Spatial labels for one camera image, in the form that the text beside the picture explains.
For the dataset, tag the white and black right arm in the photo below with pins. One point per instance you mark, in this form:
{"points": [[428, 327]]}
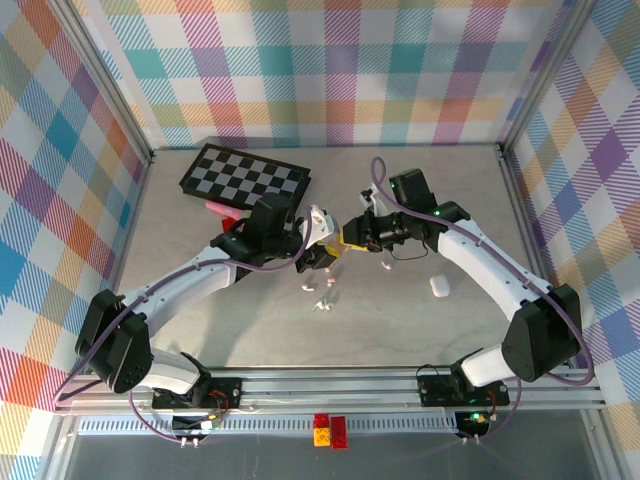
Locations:
{"points": [[480, 265]]}

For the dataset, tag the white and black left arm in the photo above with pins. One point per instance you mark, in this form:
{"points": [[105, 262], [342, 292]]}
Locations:
{"points": [[175, 285]]}

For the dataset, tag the white rectangular earbud case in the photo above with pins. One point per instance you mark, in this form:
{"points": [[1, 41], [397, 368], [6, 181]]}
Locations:
{"points": [[439, 286]]}

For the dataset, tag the black and grey chessboard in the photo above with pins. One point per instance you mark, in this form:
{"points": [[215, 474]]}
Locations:
{"points": [[235, 175]]}

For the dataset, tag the small red toy brick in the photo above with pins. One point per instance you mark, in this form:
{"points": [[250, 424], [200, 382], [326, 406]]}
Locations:
{"points": [[322, 420]]}

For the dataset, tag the long red toy brick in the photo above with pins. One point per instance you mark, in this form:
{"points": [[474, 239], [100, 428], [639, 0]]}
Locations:
{"points": [[339, 432]]}

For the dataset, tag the yellow toy brick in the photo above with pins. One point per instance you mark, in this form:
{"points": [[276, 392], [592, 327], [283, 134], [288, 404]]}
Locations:
{"points": [[322, 437]]}

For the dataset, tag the small circuit board with LED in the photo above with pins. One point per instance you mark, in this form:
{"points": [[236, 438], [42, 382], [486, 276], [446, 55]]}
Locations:
{"points": [[197, 425], [472, 422]]}

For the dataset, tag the long aluminium base rail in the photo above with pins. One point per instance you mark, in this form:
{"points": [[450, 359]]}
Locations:
{"points": [[325, 387]]}

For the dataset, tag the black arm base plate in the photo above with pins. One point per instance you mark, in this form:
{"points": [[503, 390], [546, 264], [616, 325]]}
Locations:
{"points": [[435, 392], [230, 392]]}

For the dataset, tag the aluminium frame post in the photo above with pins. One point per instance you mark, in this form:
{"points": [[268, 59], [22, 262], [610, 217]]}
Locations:
{"points": [[106, 80], [546, 75]]}

